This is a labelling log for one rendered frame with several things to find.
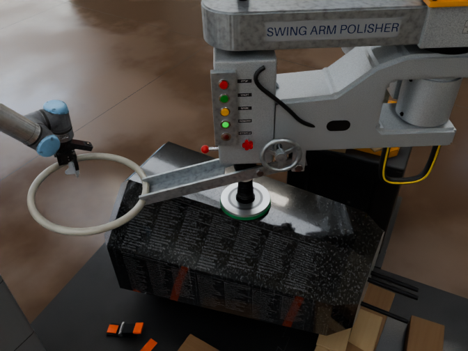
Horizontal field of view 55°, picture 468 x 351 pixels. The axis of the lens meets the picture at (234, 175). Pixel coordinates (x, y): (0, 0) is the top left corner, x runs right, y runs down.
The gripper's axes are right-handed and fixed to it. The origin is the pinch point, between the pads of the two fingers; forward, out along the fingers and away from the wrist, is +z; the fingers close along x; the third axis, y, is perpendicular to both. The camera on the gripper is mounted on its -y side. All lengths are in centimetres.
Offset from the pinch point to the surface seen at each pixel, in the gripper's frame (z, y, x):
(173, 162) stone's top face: 1.1, -42.0, 14.3
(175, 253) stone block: 18, -24, 52
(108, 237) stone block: 23.6, -3.2, 24.5
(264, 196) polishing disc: -5, -64, 60
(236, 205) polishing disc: -4, -50, 58
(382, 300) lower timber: 60, -117, 102
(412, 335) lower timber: 61, -116, 123
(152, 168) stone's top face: 1.8, -31.8, 12.5
